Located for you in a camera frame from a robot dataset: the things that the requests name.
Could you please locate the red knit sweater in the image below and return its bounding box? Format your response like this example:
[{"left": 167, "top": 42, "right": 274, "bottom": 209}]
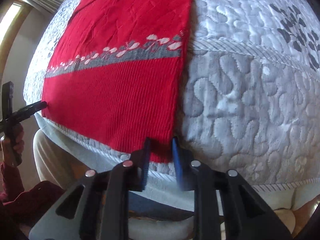
[{"left": 42, "top": 0, "right": 193, "bottom": 163}]

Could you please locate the red-sleeved left forearm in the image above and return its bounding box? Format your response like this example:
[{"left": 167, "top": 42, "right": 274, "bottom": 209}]
[{"left": 1, "top": 163, "right": 65, "bottom": 228}]

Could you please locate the person's left hand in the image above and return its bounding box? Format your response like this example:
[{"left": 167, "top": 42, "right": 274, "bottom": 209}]
[{"left": 1, "top": 124, "right": 24, "bottom": 167}]

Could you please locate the grey quilted leaf bedspread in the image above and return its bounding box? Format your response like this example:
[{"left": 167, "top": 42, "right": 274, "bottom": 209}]
[{"left": 23, "top": 0, "right": 319, "bottom": 192}]

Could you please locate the wooden window frame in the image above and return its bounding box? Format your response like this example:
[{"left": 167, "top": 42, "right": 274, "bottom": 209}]
[{"left": 1, "top": 0, "right": 33, "bottom": 79}]

